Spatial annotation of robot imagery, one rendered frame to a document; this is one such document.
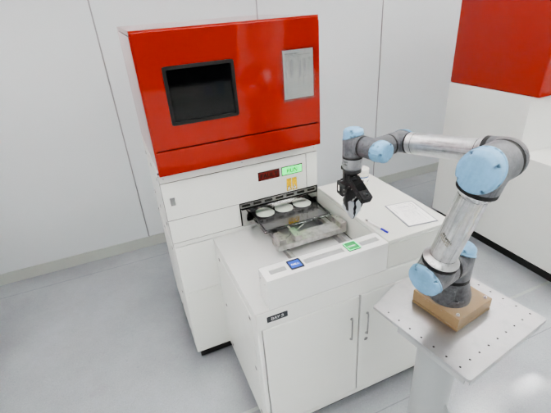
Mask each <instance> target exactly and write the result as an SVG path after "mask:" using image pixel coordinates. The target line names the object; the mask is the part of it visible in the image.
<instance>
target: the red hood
mask: <svg viewBox="0 0 551 413"><path fill-rule="evenodd" d="M117 30H118V31H117V33H118V36H119V40H120V43H121V50H122V53H123V57H124V61H125V67H126V70H127V75H128V78H129V82H130V88H131V92H132V95H133V99H134V105H135V109H136V112H137V117H138V120H139V126H140V130H141V134H142V136H143V140H144V142H145V144H146V146H147V148H148V151H149V153H150V156H151V158H152V160H153V163H154V165H155V167H156V170H157V173H158V175H159V177H160V178H161V177H165V176H169V175H176V174H180V173H184V172H189V171H192V170H200V169H204V168H208V167H212V166H219V165H223V164H227V163H231V162H236V161H242V160H247V159H250V158H254V157H262V156H265V155H270V154H274V153H278V152H285V151H289V150H294V149H297V148H305V147H309V146H312V145H317V144H320V143H321V133H320V66H319V20H318V15H252V16H234V17H224V18H214V19H204V20H186V21H176V22H166V23H156V24H146V25H127V26H117Z"/></svg>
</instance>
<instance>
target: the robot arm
mask: <svg viewBox="0 0 551 413"><path fill-rule="evenodd" d="M342 140H343V150H342V166H341V170H343V178H342V179H340V180H337V193H338V194H339V195H340V196H342V197H344V198H343V208H344V209H345V210H346V212H347V213H348V216H349V217H350V218H351V219H354V218H355V217H356V215H357V214H358V212H359V211H360V209H361V207H362V204H363V203H367V202H370V201H371V200H372V198H373V196H372V195H371V193H370V192H369V190H368V189H367V186H366V185H365V184H364V183H363V181H362V179H361V178H360V176H359V175H358V174H360V173H361V172H362V161H363V158H366V159H368V160H371V161H374V162H379V163H386V162H388V161H389V160H390V159H391V157H392V156H393V154H395V153H397V152H402V153H408V154H414V155H420V156H426V157H437V158H443V159H449V160H455V161H458V163H457V166H456V170H455V176H456V177H457V181H456V183H455V186H456V188H457V190H458V192H457V194H456V196H455V198H454V199H453V202H452V204H451V206H450V208H449V211H448V213H447V215H446V216H445V218H444V221H443V223H442V225H441V227H440V229H439V232H438V233H437V235H436V237H435V240H434V242H433V243H432V245H431V246H429V247H426V248H425V250H424V251H423V253H422V254H421V258H420V260H419V261H418V262H417V263H415V264H413V265H412V266H411V267H410V269H409V271H408V275H409V279H410V280H411V281H412V284H413V286H414V287H415V288H416V289H417V290H418V291H419V292H420V293H423V294H425V295H426V296H429V297H430V298H431V299H432V300H433V301H434V302H436V303H438V304H440V305H441V306H446V307H449V308H462V307H465V306H467V305H468V304H469V303H470V301H471V285H470V279H471V274H472V271H473V267H474V264H475V260H476V258H477V255H476V254H477V248H476V246H475V245H474V244H473V243H471V242H469V241H468V239H469V238H470V237H471V234H472V232H473V231H474V229H475V227H476V225H477V224H478V222H479V220H480V218H481V217H482V215H483V213H484V211H485V209H486V207H487V206H488V204H489V203H490V202H496V201H497V200H498V199H499V196H500V195H501V193H502V191H503V190H504V188H505V186H506V185H507V183H508V181H509V180H511V179H514V178H516V177H517V176H518V175H520V174H521V173H523V172H524V170H525V169H526V168H527V166H528V165H529V162H530V153H529V150H528V148H527V146H526V145H525V144H524V143H523V142H522V141H521V140H519V139H517V138H512V137H505V136H492V135H486V136H485V137H483V138H470V137H460V136H451V135H441V134H423V133H413V132H412V131H411V130H410V129H399V130H397V131H395V132H393V133H390V134H386V135H383V136H380V137H377V138H371V137H368V136H366V135H364V129H363V128H362V127H359V126H349V127H347V128H345V129H344V131H343V139H342ZM341 180H343V181H341ZM338 185H339V190H338Z"/></svg>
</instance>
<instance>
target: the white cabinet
mask: <svg viewBox="0 0 551 413"><path fill-rule="evenodd" d="M214 245H215V250H216V259H217V264H218V270H219V275H220V280H221V289H222V294H223V299H224V304H225V313H226V319H227V324H228V329H229V334H230V341H231V343H232V346H233V348H234V350H235V353H236V355H237V357H238V359H239V363H240V364H241V367H242V369H243V371H244V374H245V376H246V379H247V381H248V384H249V386H250V388H251V390H252V392H253V396H254V397H255V399H256V402H257V405H258V407H259V409H260V412H261V413H313V412H315V411H319V410H320V409H322V408H324V407H326V406H329V405H331V404H333V403H335V402H338V401H340V400H342V399H344V398H346V397H349V396H351V395H353V394H354V393H357V392H360V391H362V390H363V389H365V388H368V387H370V386H372V385H374V384H377V383H379V382H381V381H383V380H385V379H387V378H390V377H392V376H394V375H396V374H398V373H401V372H403V371H405V370H407V369H409V368H412V367H413V366H414V365H415V360H416V354H417V347H415V346H414V345H413V344H412V343H410V342H409V341H408V340H407V339H406V338H405V337H403V336H402V335H401V334H399V333H398V328H397V327H396V326H395V325H394V324H392V323H391V322H389V321H388V320H387V319H386V318H385V317H384V316H382V315H381V314H380V313H378V312H377V311H376V310H374V309H373V306H374V305H375V304H376V303H377V302H378V301H379V300H380V299H381V298H382V297H383V296H384V295H385V294H386V293H387V292H388V291H389V290H390V289H391V288H392V287H393V286H394V285H395V284H396V283H397V282H399V281H401V280H402V279H405V278H407V277H409V275H408V271H409V269H410V267H411V266H412V265H413V264H415V263H417V262H418V261H419V260H420V257H418V258H416V259H413V260H410V261H407V262H404V263H402V264H399V265H395V266H392V267H390V268H388V269H386V270H385V271H382V272H380V273H378V274H375V275H371V276H368V277H366V278H364V279H360V280H357V281H354V282H352V283H349V284H345V285H343V286H340V287H338V288H334V289H331V290H329V291H326V292H323V293H319V294H317V295H315V296H312V297H308V298H305V299H303V300H301V301H298V302H294V303H291V304H289V305H287V306H283V307H280V308H277V309H275V310H273V311H268V312H266V313H263V314H260V315H257V316H255V315H254V314H253V311H252V309H251V307H250V306H249V304H248V302H247V300H246V298H245V297H244V295H243V293H242V291H241V289H240V287H239V285H238V284H237V282H236V280H235V278H234V276H233V275H232V273H231V271H230V269H229V267H228V265H227V264H226V262H225V259H224V258H223V256H222V255H221V252H220V250H219V249H218V247H217V245H216V243H215V241H214Z"/></svg>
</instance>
